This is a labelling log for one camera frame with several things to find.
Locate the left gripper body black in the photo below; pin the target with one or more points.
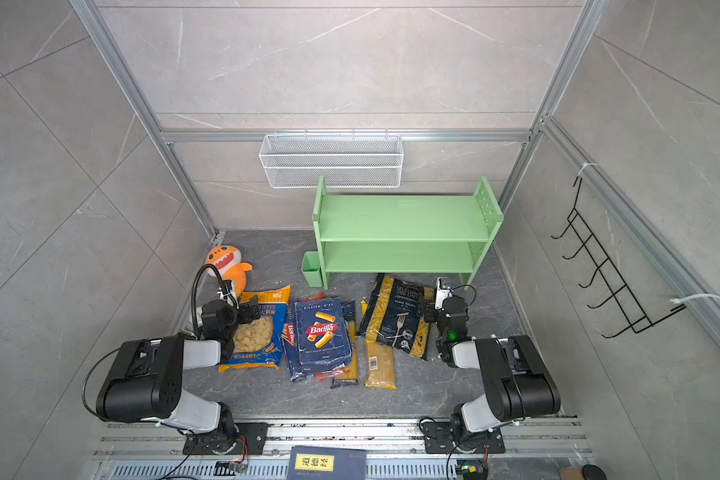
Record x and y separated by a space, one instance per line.
246 310

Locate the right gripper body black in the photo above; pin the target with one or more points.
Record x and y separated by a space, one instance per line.
453 306

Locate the blue orecchiette pasta bag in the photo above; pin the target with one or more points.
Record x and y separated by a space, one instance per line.
259 344

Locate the dark penne pasta bag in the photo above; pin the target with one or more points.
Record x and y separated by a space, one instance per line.
396 315

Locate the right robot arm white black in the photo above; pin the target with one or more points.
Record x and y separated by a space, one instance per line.
516 382

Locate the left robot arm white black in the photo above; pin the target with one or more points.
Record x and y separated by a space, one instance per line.
144 383

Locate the red pasta packet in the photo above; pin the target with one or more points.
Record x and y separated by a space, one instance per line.
322 376

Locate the green two-tier shelf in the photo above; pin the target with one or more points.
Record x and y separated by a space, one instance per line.
395 234

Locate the blue Barilla spaghetti box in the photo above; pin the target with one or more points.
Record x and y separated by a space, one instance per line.
289 342

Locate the orange shark plush toy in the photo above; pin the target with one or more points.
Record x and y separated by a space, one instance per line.
228 261

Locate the yellow spaghetti bag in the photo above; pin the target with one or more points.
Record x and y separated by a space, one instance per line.
380 357

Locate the small green cup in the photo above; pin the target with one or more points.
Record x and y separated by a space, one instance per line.
311 269

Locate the blue Barilla rigatoni box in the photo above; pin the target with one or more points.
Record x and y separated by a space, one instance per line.
323 340

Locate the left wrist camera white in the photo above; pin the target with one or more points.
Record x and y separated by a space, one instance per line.
227 290

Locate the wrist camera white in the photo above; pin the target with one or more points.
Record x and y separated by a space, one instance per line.
443 288
227 290

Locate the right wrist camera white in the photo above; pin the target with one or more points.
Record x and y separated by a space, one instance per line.
443 288

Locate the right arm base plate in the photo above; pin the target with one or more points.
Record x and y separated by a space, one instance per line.
441 438

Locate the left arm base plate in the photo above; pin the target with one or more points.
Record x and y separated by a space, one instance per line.
249 438

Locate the aluminium rail frame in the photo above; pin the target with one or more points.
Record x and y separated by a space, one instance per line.
395 448

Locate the white wire mesh basket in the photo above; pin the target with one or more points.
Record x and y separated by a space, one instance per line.
339 160

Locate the black wire hook rack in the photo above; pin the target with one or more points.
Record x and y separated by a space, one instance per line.
604 269

